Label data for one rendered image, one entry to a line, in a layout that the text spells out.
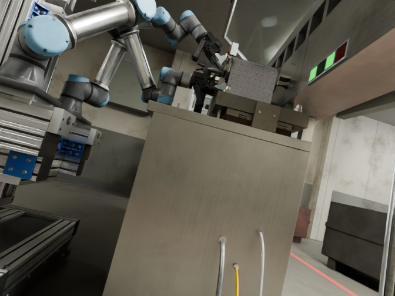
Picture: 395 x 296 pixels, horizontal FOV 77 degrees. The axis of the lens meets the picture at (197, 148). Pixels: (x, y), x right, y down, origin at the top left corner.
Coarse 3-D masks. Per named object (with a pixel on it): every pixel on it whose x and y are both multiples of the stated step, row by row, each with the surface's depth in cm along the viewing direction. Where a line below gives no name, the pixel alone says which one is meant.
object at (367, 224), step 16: (336, 208) 301; (352, 208) 283; (368, 208) 305; (336, 224) 296; (352, 224) 278; (368, 224) 262; (384, 224) 248; (336, 240) 290; (352, 240) 273; (368, 240) 258; (336, 256) 285; (352, 256) 269; (368, 256) 254; (352, 272) 295; (368, 272) 250
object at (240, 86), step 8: (232, 80) 124; (240, 80) 125; (248, 80) 125; (256, 80) 125; (232, 88) 124; (240, 88) 124; (248, 88) 124; (256, 88) 125; (264, 88) 125; (272, 88) 125; (248, 96) 124; (256, 96) 124; (264, 96) 124
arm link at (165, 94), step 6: (162, 84) 120; (168, 84) 119; (156, 90) 123; (162, 90) 119; (168, 90) 119; (174, 90) 121; (156, 96) 122; (162, 96) 118; (168, 96) 119; (162, 102) 118; (168, 102) 119
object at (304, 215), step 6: (300, 210) 405; (306, 210) 411; (300, 216) 405; (306, 216) 411; (300, 222) 405; (306, 222) 410; (300, 228) 405; (306, 228) 410; (294, 234) 400; (300, 234) 405; (306, 234) 410; (294, 240) 412; (300, 240) 417
